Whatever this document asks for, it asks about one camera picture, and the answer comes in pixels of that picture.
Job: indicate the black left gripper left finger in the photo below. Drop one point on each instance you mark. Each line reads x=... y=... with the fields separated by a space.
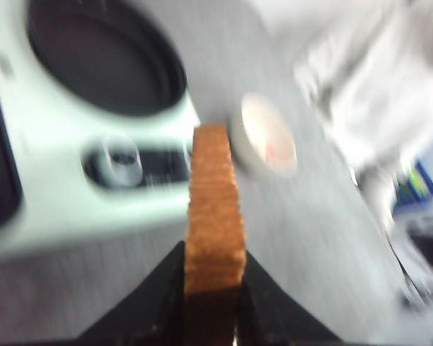
x=152 y=314

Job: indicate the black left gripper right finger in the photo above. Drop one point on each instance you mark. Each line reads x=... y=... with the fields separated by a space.
x=269 y=316

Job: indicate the beige ribbed bowl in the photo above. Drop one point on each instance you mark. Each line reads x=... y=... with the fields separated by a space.
x=261 y=137

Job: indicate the left silver control knob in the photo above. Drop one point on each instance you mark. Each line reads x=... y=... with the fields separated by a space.
x=120 y=166

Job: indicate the black round frying pan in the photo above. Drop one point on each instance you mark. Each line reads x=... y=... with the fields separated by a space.
x=107 y=53

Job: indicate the white crumpled cloth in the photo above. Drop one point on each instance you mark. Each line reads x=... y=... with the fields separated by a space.
x=366 y=70

